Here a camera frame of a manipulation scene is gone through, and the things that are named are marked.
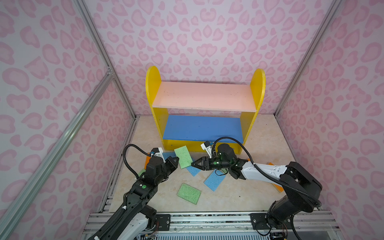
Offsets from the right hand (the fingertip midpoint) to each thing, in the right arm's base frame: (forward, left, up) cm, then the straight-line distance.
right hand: (195, 164), depth 76 cm
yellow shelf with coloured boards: (+51, +7, -17) cm, 54 cm away
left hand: (+4, +8, +2) cm, 9 cm away
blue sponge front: (-2, -10, -15) cm, 19 cm away
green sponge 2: (-10, +20, +14) cm, 26 cm away
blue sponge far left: (+15, +20, -18) cm, 30 cm away
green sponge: (+4, +5, 0) cm, 7 cm away
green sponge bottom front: (-10, +3, -16) cm, 19 cm away
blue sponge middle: (+4, +2, -16) cm, 16 cm away
